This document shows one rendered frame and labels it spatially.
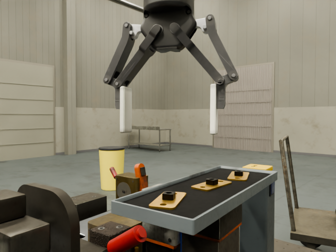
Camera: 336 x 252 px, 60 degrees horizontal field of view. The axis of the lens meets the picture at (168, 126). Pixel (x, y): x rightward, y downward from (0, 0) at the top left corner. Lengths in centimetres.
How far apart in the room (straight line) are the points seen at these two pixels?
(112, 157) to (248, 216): 444
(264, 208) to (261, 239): 8
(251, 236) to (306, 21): 1055
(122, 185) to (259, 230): 56
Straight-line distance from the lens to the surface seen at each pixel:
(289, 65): 1101
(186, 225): 36
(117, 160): 515
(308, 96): 1071
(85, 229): 81
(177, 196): 46
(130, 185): 111
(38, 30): 1046
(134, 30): 47
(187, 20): 44
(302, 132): 1074
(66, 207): 40
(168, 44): 44
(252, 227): 79
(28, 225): 40
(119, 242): 38
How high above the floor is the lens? 129
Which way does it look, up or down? 2 degrees down
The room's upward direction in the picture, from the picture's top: straight up
